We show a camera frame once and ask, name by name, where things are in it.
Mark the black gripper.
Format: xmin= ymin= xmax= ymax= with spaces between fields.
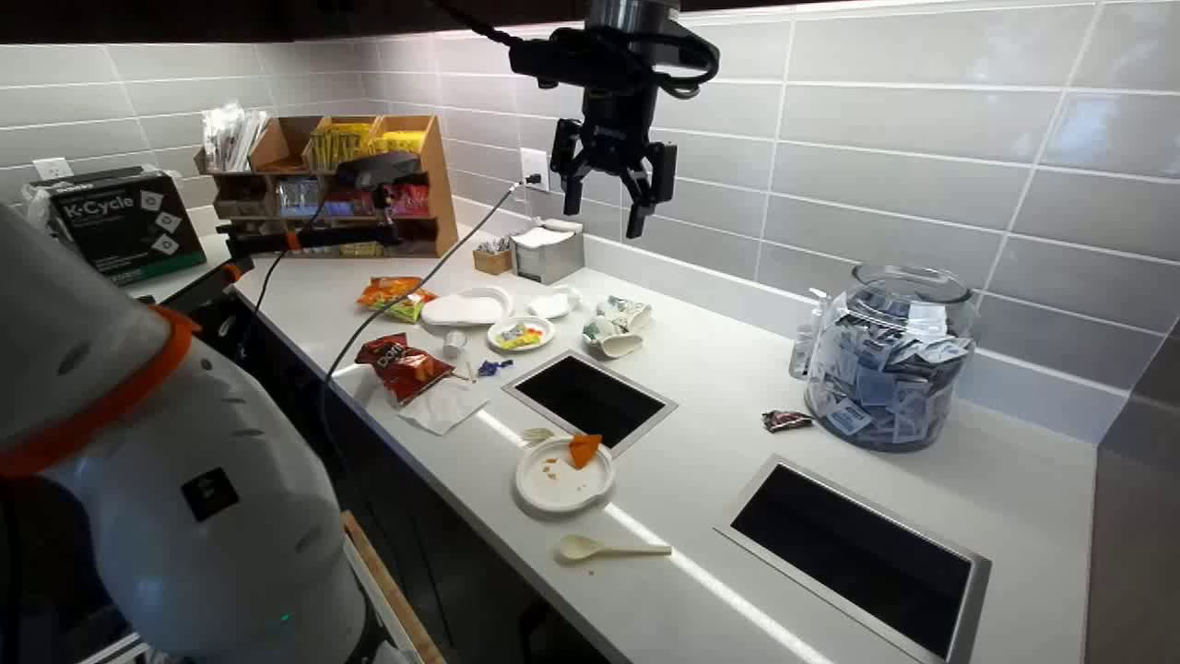
xmin=546 ymin=31 xmax=684 ymax=245

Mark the orange tortilla chip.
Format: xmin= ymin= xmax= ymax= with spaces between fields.
xmin=565 ymin=433 xmax=609 ymax=472

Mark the cream plastic spoon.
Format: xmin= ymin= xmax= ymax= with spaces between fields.
xmin=550 ymin=531 xmax=676 ymax=569

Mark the plate with yellow food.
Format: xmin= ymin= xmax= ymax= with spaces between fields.
xmin=482 ymin=313 xmax=560 ymax=357

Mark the empty white plate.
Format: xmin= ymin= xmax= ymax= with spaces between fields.
xmin=416 ymin=288 xmax=515 ymax=335

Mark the white paper plate with crumbs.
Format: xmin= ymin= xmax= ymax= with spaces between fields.
xmin=511 ymin=433 xmax=619 ymax=516

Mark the white napkin dispenser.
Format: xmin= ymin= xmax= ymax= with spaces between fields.
xmin=507 ymin=219 xmax=592 ymax=288

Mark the crushed patterned paper cup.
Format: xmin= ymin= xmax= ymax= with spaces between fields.
xmin=597 ymin=292 xmax=657 ymax=335
xmin=579 ymin=317 xmax=646 ymax=365

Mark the small brown box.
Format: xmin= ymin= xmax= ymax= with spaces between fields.
xmin=470 ymin=237 xmax=519 ymax=277

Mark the wooden condiment organizer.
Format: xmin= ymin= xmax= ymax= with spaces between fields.
xmin=206 ymin=112 xmax=460 ymax=264

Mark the orange snack bag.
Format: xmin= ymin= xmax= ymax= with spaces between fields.
xmin=353 ymin=274 xmax=444 ymax=328

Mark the small clear sanitizer bottle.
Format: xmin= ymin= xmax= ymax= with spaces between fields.
xmin=786 ymin=288 xmax=829 ymax=385

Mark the white paper napkin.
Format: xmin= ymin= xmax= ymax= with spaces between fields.
xmin=396 ymin=374 xmax=511 ymax=443

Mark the red chip bag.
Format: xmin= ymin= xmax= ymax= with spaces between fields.
xmin=353 ymin=328 xmax=459 ymax=406

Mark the small brown candy wrapper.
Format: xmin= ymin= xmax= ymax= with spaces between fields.
xmin=760 ymin=406 xmax=818 ymax=440

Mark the glass jar of packets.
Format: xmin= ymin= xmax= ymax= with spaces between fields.
xmin=806 ymin=258 xmax=983 ymax=454

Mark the white crumpled bag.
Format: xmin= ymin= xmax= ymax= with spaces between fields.
xmin=197 ymin=100 xmax=272 ymax=178

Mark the wooden drawer edge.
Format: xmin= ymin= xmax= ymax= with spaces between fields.
xmin=337 ymin=510 xmax=449 ymax=664

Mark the black recycling box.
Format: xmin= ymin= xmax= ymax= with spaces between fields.
xmin=50 ymin=165 xmax=209 ymax=288

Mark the dark wooden cabinet panel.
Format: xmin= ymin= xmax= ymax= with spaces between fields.
xmin=1083 ymin=320 xmax=1180 ymax=664

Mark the white wall outlet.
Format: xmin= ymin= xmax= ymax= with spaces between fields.
xmin=515 ymin=146 xmax=554 ymax=194

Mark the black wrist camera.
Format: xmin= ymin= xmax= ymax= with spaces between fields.
xmin=507 ymin=25 xmax=722 ymax=95

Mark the thin black power cord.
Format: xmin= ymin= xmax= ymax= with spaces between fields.
xmin=250 ymin=183 xmax=533 ymax=428

